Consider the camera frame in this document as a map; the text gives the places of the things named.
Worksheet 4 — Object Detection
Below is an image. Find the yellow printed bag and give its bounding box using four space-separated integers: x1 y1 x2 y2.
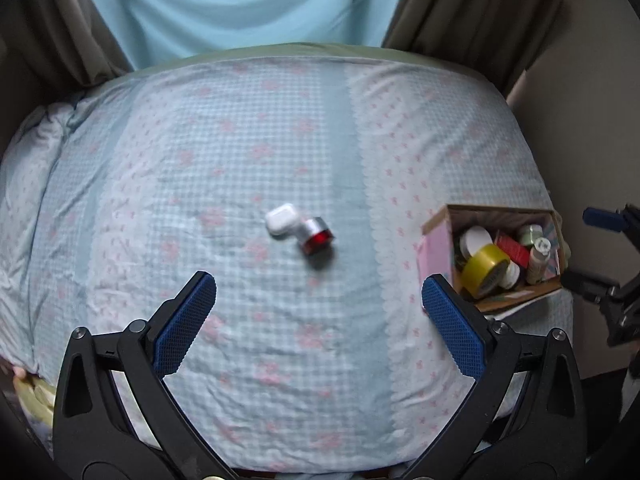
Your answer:
12 374 57 433

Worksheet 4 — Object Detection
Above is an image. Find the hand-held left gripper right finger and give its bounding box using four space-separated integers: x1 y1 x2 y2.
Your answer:
414 274 587 472

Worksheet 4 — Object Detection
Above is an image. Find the brown curtain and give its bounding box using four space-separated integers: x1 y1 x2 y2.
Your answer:
381 0 577 97
0 0 137 95

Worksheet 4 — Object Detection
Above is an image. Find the green mattress sheet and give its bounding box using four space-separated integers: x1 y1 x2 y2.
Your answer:
114 42 493 83

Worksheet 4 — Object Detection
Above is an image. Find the red rectangular box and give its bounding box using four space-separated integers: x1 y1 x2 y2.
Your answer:
495 230 531 268

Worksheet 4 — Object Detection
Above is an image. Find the blue checked bedsheet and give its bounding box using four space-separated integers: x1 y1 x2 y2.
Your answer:
0 55 573 478

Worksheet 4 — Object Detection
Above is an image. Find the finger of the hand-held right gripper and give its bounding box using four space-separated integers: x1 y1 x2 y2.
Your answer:
582 203 640 235
562 270 640 307

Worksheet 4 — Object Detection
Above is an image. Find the yellow tape roll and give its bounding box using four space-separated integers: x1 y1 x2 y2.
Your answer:
460 243 511 300

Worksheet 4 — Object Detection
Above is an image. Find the black lid jar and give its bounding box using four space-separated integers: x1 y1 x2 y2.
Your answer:
517 224 544 247

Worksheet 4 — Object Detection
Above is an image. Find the pink cardboard box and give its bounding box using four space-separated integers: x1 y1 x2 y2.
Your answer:
416 203 572 315

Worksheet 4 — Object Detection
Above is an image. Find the white earbuds case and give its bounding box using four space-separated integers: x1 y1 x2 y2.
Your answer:
265 203 301 241

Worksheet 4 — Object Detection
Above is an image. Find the light blue crumpled quilt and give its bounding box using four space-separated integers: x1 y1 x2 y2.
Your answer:
0 101 126 376

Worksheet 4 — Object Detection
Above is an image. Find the light blue hanging cloth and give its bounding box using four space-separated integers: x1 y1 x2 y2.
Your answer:
80 0 415 70

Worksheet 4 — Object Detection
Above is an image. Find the white lid jar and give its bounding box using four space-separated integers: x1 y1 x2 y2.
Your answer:
459 226 493 261
499 261 522 290

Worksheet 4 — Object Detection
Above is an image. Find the white pill bottle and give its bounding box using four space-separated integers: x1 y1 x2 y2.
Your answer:
525 238 552 285

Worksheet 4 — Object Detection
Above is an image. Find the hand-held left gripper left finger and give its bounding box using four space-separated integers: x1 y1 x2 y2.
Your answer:
52 271 227 472

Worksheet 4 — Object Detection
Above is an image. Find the red and silver jar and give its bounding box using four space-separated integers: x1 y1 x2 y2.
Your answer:
296 217 335 257

